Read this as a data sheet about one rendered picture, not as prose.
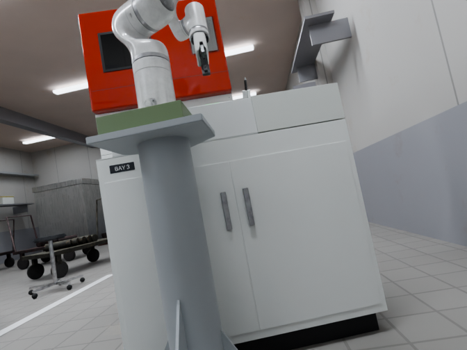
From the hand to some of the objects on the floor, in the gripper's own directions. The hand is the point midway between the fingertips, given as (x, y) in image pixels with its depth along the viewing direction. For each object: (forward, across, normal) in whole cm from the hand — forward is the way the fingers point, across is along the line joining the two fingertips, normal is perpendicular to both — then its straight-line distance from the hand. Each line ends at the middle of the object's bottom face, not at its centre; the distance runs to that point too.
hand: (206, 70), depth 118 cm
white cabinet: (+104, +49, -2) cm, 115 cm away
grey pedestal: (+116, -8, +20) cm, 118 cm away
